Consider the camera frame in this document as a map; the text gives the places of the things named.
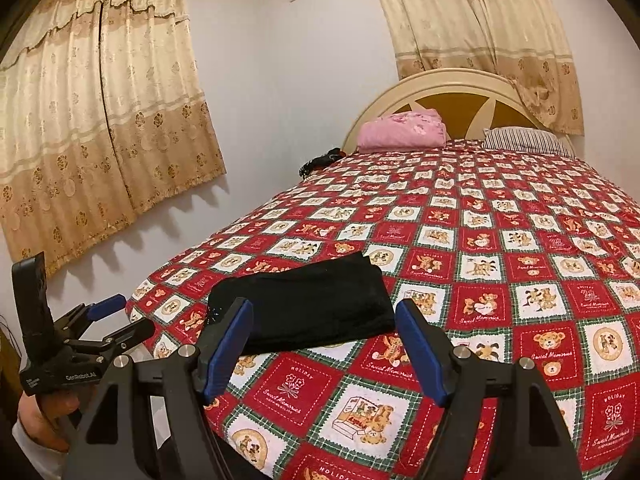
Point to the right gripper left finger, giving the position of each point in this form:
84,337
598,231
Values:
146,420

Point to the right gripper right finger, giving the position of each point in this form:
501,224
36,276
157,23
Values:
529,439

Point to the black pants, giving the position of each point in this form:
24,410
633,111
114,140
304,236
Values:
317,305

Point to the left forearm white sleeve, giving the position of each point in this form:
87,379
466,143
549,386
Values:
47,462

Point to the person's left hand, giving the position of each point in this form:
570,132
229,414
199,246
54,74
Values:
38,417

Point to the red patchwork bedspread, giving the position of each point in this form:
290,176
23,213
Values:
512,254

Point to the striped pillow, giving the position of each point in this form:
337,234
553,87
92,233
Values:
526,140

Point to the black object at bed edge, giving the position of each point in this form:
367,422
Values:
321,162

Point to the pink folded blanket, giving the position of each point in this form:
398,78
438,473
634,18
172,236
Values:
406,131

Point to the cream wooden headboard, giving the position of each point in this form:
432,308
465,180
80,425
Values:
468,101

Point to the beige curtain behind headboard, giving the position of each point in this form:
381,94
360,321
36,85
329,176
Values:
523,41

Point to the beige curtain on side wall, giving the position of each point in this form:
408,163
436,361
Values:
102,118

